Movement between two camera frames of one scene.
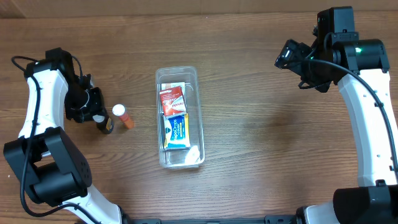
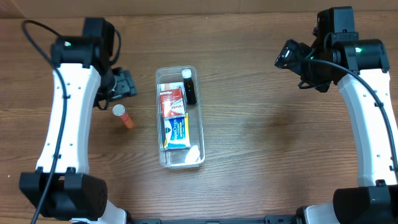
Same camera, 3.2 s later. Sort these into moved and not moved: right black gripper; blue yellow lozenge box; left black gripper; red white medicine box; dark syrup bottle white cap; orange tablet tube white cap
Moved: dark syrup bottle white cap; left black gripper
Not moved: blue yellow lozenge box; right black gripper; orange tablet tube white cap; red white medicine box
